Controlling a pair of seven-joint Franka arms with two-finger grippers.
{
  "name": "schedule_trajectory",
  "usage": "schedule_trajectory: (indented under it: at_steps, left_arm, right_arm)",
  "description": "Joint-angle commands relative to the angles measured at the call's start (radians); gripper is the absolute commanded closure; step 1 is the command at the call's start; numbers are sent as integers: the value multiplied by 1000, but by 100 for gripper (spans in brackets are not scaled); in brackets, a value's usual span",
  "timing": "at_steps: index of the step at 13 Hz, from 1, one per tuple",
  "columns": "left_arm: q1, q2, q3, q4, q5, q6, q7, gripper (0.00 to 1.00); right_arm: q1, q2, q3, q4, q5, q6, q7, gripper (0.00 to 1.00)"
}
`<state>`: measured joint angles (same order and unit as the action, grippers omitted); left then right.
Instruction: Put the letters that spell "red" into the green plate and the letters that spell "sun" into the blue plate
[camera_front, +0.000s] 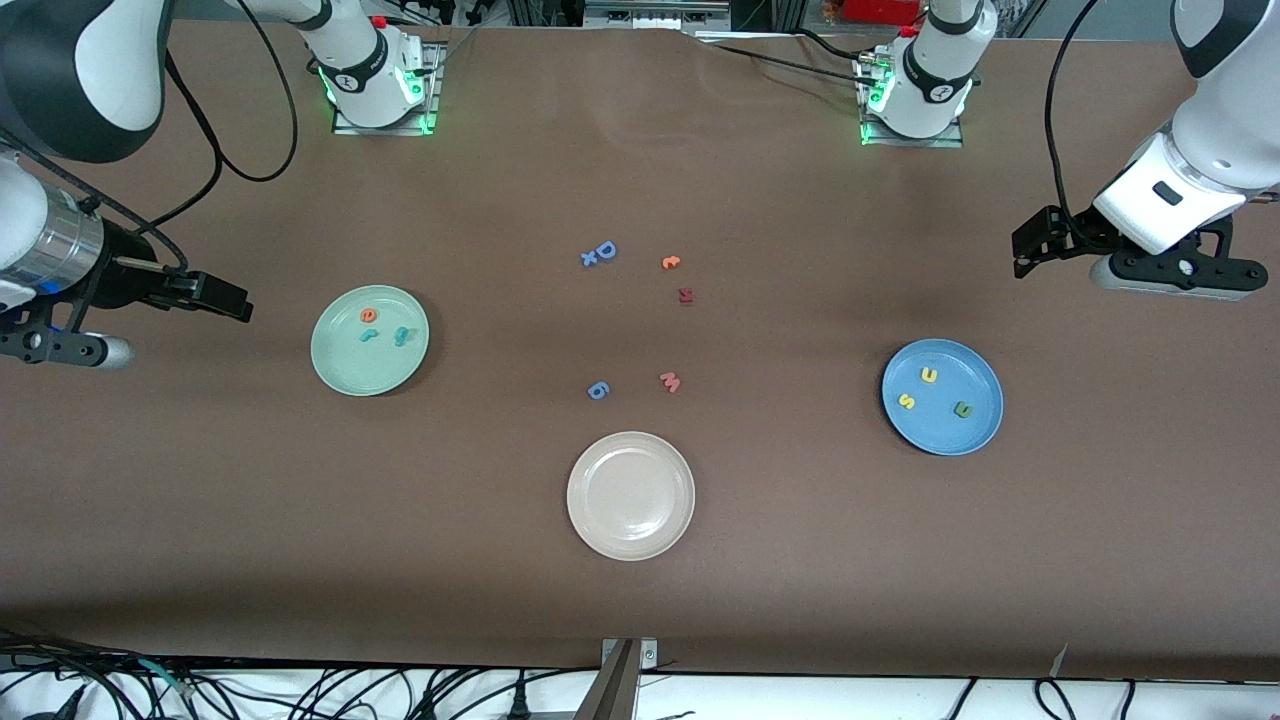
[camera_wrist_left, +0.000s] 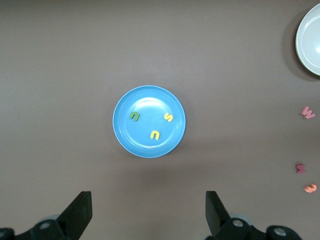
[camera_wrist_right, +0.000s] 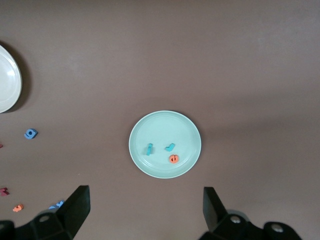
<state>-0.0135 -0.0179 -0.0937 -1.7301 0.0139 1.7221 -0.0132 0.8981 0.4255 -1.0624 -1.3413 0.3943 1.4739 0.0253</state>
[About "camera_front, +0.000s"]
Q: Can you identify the light green plate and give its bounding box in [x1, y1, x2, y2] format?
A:
[310, 285, 431, 398]

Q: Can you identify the blue plate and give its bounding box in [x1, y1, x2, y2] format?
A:
[882, 338, 1005, 457]

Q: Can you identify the red box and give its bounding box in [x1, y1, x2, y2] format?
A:
[843, 0, 923, 27]

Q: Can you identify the brown table cover mat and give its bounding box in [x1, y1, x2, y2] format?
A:
[0, 18, 1280, 683]

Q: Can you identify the beige plate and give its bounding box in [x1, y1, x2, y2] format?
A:
[566, 431, 697, 562]

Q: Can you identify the aluminium profile beam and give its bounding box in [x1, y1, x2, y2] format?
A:
[574, 640, 641, 720]

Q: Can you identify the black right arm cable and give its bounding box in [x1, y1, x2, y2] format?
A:
[0, 0, 300, 277]

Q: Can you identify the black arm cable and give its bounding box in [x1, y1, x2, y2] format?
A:
[1044, 0, 1101, 241]
[0, 0, 300, 277]

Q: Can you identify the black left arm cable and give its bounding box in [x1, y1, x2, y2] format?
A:
[1044, 0, 1101, 241]

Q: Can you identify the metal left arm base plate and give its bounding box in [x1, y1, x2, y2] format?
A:
[858, 50, 967, 149]

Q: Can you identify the black cable on table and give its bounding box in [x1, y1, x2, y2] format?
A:
[698, 38, 869, 81]
[795, 28, 866, 61]

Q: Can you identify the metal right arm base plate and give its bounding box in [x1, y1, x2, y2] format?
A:
[332, 40, 442, 137]

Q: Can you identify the teal cable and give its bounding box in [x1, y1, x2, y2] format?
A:
[135, 657, 196, 698]

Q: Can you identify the silver frame piece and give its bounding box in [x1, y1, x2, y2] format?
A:
[583, 0, 733, 31]

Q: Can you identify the small metal bracket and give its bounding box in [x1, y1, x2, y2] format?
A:
[600, 637, 660, 671]

